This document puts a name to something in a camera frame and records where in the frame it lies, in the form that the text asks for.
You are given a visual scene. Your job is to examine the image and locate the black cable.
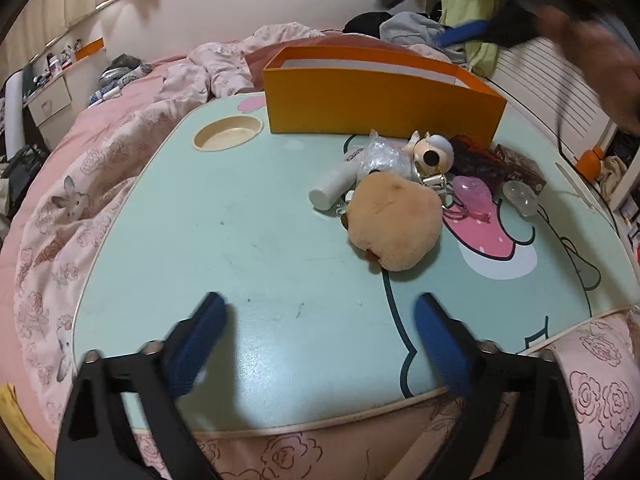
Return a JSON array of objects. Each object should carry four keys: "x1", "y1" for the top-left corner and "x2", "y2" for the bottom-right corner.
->
[{"x1": 553, "y1": 58, "x2": 614, "y2": 212}]

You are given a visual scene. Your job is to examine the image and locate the clear plastic wrap ball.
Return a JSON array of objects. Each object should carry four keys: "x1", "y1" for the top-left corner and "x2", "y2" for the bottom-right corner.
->
[{"x1": 357, "y1": 130, "x2": 418, "y2": 182}]

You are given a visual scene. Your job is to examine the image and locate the orange cardboard box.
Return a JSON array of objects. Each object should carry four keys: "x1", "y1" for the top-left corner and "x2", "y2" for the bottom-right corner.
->
[{"x1": 262, "y1": 46, "x2": 506, "y2": 148}]

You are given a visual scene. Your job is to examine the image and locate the person's right hand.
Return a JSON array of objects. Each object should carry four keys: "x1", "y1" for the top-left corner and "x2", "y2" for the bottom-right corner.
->
[{"x1": 537, "y1": 0, "x2": 639, "y2": 133}]

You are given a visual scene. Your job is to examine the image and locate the grey clothes pile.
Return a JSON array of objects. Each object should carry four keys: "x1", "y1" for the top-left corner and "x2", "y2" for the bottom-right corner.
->
[{"x1": 380, "y1": 11, "x2": 466, "y2": 65}]

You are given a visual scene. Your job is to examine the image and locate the mint green cartoon lap table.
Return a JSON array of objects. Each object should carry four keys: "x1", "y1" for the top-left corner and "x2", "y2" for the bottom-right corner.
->
[{"x1": 74, "y1": 98, "x2": 639, "y2": 432}]

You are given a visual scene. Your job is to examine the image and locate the white cream tube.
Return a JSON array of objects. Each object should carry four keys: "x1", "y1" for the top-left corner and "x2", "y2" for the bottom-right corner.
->
[{"x1": 308, "y1": 148, "x2": 363, "y2": 211}]

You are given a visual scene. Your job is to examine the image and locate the pink floral duvet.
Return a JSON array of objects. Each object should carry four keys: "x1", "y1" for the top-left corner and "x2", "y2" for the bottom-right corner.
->
[{"x1": 8, "y1": 23, "x2": 639, "y2": 479}]

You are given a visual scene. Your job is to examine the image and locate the clear plastic dome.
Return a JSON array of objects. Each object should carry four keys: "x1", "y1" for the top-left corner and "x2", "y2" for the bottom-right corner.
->
[{"x1": 502, "y1": 180, "x2": 538, "y2": 218}]

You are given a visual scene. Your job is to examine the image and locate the brown playing card box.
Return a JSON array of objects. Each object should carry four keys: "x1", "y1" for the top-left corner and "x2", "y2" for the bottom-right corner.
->
[{"x1": 494, "y1": 144, "x2": 547, "y2": 195}]

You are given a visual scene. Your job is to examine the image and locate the brown round plush toy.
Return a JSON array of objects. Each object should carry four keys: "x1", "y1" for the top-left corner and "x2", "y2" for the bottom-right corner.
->
[{"x1": 341, "y1": 172, "x2": 442, "y2": 272}]

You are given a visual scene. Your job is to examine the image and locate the white bedside drawer cabinet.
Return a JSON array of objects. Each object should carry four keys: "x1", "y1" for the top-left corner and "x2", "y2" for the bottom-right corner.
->
[{"x1": 26, "y1": 76, "x2": 76, "y2": 151}]

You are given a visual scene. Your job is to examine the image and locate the pink translucent plastic piece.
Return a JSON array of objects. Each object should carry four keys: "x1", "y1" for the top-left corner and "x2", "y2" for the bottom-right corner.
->
[{"x1": 444, "y1": 176, "x2": 494, "y2": 223}]

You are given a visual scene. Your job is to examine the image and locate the red mahjong tile block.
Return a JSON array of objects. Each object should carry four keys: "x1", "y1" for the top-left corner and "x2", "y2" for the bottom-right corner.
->
[{"x1": 449, "y1": 136, "x2": 506, "y2": 194}]

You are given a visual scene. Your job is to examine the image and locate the orange bottle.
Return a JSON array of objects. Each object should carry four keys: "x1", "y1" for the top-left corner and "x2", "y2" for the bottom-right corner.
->
[{"x1": 575, "y1": 145, "x2": 604, "y2": 183}]

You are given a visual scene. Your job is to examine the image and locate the white figurine keychain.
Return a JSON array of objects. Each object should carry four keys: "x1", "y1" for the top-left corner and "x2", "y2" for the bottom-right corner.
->
[{"x1": 404, "y1": 131, "x2": 454, "y2": 183}]

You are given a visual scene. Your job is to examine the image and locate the light green hanging cloth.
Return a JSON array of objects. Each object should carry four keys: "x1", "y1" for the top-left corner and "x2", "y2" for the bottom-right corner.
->
[{"x1": 439, "y1": 0, "x2": 503, "y2": 78}]

